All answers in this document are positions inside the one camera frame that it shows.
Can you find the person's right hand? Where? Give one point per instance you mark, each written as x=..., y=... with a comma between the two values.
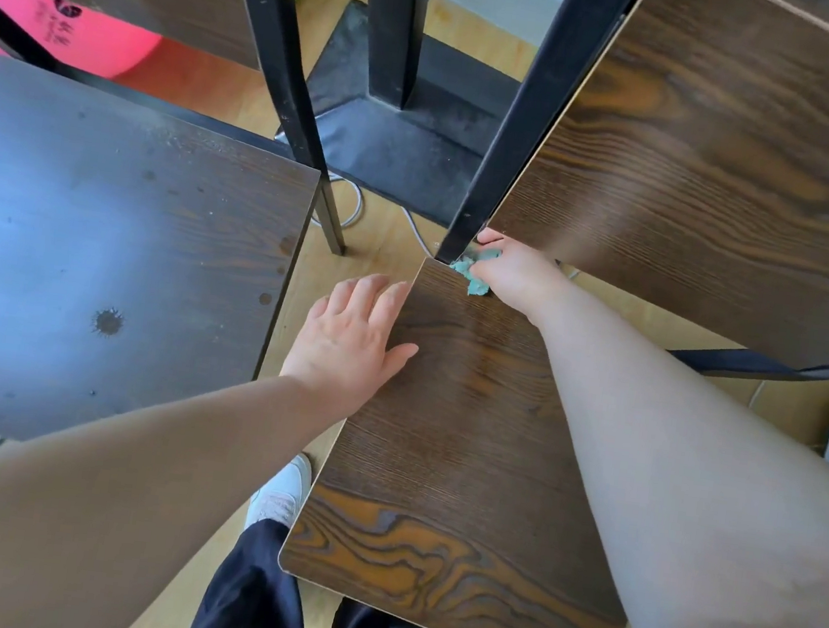
x=523, y=278

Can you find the person's left hand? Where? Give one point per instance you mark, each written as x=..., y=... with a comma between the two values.
x=339, y=350

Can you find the person's left middle finger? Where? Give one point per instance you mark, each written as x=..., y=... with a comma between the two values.
x=366, y=295

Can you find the person's left thumb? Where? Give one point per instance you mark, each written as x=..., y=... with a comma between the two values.
x=400, y=358

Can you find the person's left little finger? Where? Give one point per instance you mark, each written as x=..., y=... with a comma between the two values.
x=318, y=308

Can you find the person's right fingers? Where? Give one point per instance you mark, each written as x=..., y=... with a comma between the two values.
x=490, y=237

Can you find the green cleaning cloth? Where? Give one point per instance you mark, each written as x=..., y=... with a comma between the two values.
x=470, y=270

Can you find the brown wood-grain chair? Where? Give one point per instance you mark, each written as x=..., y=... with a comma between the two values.
x=474, y=443

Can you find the person's left forearm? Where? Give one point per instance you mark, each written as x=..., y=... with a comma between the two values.
x=102, y=505

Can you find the person's right forearm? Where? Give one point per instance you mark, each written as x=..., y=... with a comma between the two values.
x=696, y=521

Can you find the white shoe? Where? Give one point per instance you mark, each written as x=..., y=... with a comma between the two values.
x=282, y=492

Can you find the dark dusty wooden chair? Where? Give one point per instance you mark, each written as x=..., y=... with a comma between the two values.
x=97, y=214

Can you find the black trousers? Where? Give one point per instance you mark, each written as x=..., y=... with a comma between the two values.
x=240, y=603

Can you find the pink inflatable ball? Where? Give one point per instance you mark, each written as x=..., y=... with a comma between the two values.
x=80, y=37

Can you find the black metal table pedestal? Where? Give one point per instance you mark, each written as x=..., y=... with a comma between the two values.
x=406, y=123

